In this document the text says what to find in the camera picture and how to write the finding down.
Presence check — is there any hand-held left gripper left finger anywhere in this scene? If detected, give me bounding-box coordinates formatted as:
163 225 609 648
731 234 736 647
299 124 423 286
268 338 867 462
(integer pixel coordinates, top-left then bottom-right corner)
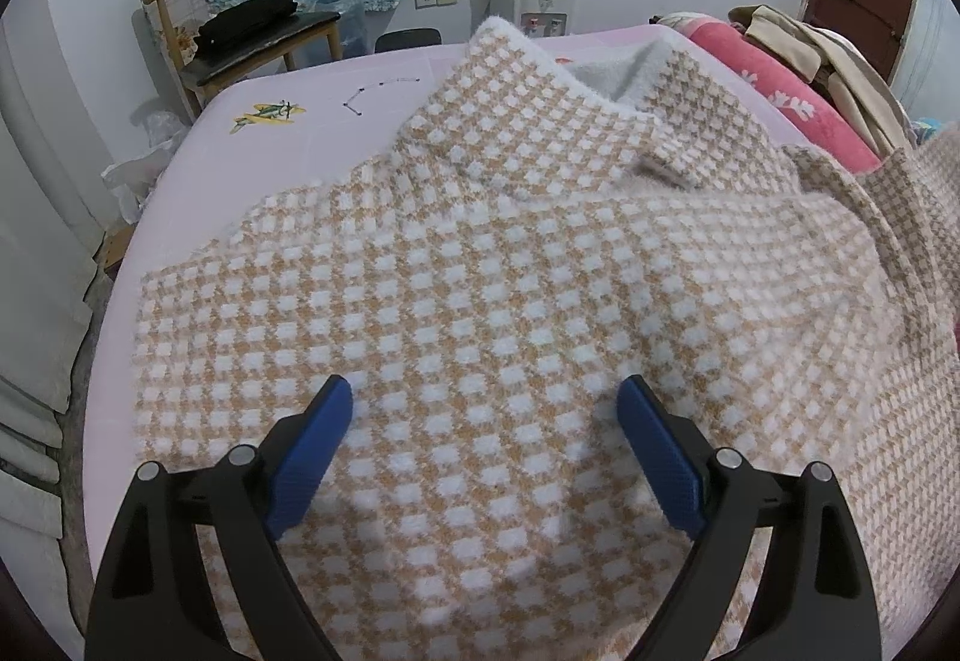
85 374 353 661

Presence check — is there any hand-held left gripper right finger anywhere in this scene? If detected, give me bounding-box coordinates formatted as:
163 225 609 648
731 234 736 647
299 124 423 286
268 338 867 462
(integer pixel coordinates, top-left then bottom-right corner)
616 374 882 661

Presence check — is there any beige white houndstooth coat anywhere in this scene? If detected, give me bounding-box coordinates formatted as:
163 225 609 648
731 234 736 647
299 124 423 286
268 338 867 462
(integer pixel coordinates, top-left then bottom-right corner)
133 18 960 661

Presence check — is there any beige clothes pile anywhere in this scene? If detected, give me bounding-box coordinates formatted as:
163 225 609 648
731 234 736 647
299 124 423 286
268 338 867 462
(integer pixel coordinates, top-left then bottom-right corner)
727 5 916 156

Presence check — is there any small wooden stool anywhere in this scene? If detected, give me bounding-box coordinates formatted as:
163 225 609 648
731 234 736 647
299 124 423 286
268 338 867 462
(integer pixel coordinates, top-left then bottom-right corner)
97 222 140 272

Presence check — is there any bed with pink sheet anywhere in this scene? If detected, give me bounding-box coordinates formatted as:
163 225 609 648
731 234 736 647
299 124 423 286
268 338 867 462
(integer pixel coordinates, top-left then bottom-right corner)
82 23 818 632

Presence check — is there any white curtain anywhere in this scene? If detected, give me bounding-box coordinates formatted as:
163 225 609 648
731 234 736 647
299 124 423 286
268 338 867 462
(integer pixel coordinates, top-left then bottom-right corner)
0 16 102 542

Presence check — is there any white plastic bag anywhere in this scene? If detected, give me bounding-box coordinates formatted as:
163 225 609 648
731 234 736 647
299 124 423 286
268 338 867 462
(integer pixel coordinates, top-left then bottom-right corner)
101 110 188 220

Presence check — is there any pink floral blanket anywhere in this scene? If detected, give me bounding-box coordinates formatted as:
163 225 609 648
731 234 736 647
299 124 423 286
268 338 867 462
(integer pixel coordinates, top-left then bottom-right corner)
652 12 882 175

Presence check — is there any wooden chair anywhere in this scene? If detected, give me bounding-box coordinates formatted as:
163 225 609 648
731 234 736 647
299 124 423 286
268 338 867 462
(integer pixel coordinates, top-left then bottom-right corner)
142 0 342 118

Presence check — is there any black rounded object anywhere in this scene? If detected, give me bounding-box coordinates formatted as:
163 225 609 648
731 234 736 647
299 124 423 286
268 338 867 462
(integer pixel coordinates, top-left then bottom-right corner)
375 29 442 53

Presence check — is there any clear empty water jug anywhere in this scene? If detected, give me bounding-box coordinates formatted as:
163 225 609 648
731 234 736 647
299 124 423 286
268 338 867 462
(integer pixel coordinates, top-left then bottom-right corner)
319 0 368 61

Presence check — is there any black bag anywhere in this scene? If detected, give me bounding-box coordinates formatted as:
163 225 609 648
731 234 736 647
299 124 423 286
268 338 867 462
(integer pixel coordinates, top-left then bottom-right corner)
193 0 299 55

